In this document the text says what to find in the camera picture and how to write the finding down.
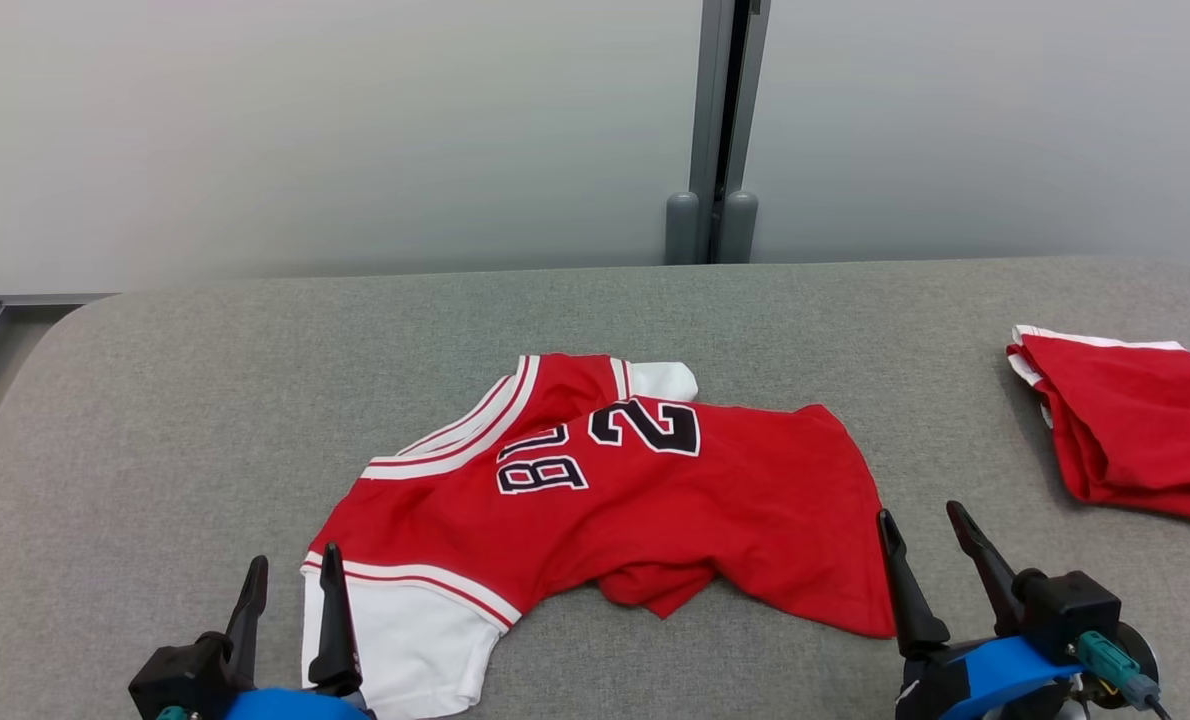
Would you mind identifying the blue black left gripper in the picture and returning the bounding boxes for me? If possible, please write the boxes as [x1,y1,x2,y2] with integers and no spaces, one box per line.
[220,541,374,720]

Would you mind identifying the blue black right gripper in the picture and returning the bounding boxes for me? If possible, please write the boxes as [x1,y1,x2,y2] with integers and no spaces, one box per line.
[876,500,1087,720]

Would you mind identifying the red shorts with white stripe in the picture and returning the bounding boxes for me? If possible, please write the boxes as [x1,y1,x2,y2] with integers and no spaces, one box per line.
[1005,324,1190,528]

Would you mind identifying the red white basketball jersey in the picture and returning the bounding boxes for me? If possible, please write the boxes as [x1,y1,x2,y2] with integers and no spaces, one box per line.
[300,352,898,720]

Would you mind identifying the teal right cable connector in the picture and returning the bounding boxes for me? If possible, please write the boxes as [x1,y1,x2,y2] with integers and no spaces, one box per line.
[1075,630,1161,706]

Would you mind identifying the grey cylinder post foot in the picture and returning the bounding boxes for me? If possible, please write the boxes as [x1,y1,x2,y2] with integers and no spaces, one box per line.
[720,190,759,264]
[665,192,702,266]

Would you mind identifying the grey partition post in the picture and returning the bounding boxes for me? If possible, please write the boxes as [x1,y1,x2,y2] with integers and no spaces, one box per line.
[690,0,771,264]

